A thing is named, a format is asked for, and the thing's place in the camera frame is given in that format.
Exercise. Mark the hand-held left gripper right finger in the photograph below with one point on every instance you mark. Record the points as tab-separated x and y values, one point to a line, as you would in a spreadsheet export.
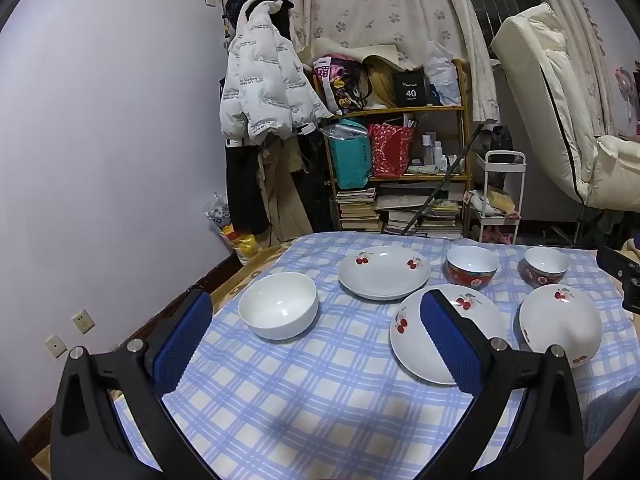
450	345

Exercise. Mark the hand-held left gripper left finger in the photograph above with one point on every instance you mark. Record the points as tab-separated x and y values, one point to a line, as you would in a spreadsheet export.
182	345

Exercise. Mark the white cherry print plate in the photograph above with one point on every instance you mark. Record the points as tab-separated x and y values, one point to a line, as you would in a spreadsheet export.
382	272
560	327
407	350

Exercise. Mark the red patterned bowl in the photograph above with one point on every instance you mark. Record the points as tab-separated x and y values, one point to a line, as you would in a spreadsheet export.
545	260
470	278

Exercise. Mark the plain white bowl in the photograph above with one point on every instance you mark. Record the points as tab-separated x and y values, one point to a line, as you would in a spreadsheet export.
277	305

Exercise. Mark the yellow plastic bag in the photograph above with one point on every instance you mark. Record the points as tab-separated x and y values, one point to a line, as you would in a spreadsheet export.
242	245

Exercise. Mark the blue plaid tablecloth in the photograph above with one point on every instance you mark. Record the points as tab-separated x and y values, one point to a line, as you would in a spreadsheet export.
300	385

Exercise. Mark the white printed plastic bag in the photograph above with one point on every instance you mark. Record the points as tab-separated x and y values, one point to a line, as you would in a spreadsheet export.
217	212

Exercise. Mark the dark green pole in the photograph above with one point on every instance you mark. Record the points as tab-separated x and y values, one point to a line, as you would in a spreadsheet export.
440	180

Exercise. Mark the black pants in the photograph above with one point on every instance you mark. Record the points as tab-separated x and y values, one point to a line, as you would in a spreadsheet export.
245	190

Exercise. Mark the white trolley cart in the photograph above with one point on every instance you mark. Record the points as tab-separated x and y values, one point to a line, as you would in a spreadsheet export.
505	154

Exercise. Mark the beige trousers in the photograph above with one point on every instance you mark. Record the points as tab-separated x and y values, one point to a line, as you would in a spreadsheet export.
282	195

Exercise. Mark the black bag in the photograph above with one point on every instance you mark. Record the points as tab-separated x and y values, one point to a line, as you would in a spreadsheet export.
500	142

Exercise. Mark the white bottle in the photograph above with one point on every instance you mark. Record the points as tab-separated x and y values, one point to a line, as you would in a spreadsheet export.
428	150
438	155

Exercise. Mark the red patterned bag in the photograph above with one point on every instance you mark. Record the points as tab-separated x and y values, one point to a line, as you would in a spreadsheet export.
390	152

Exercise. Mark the cream folded mattress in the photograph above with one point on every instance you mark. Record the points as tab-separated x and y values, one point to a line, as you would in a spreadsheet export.
540	85

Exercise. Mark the black coat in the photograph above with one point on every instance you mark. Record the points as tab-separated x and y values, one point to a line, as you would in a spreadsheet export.
315	185

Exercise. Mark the teal bag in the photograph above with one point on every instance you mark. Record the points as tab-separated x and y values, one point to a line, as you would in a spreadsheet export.
352	160

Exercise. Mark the floral curtain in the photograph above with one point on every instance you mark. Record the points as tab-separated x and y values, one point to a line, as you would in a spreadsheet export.
590	35
380	5

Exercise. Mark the wooden shelf rack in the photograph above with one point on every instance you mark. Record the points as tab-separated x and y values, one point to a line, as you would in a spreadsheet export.
400	108

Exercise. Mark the black box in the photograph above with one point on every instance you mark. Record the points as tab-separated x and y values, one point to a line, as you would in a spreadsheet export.
410	92

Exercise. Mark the clear plastic bag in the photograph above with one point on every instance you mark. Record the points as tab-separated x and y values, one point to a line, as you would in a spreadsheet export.
442	75

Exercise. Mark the white puffer jacket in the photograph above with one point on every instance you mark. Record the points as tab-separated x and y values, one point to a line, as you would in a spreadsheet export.
260	85

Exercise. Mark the mustard cloth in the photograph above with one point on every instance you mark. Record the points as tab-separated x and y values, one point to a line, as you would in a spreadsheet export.
380	82

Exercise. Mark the colourful printed bag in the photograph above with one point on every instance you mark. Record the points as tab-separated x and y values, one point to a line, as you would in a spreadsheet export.
345	85

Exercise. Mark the dark hooded garment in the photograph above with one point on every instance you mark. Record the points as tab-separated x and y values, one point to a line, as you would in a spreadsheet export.
240	2

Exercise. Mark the wall socket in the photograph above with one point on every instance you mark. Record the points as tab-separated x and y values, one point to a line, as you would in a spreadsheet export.
56	346
83	321

